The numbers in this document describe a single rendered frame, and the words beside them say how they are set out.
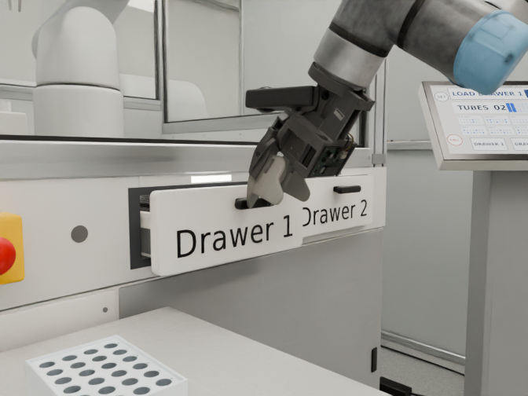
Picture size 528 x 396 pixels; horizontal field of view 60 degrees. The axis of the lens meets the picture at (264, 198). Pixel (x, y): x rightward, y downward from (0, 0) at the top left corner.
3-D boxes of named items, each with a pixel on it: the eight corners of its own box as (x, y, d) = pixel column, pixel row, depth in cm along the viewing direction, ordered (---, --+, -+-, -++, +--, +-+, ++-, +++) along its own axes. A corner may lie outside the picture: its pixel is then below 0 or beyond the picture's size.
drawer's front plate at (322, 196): (372, 223, 105) (373, 175, 104) (290, 240, 84) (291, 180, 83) (366, 222, 106) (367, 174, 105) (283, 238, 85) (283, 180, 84)
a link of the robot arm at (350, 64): (316, 20, 52) (355, 34, 57) (297, 58, 54) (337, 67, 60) (362, 51, 48) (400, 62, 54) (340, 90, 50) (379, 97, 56)
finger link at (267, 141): (247, 178, 59) (284, 121, 55) (240, 171, 59) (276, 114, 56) (270, 181, 62) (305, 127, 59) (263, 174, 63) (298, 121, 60)
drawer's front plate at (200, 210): (302, 245, 79) (303, 181, 78) (158, 277, 58) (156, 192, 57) (295, 243, 80) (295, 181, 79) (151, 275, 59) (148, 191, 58)
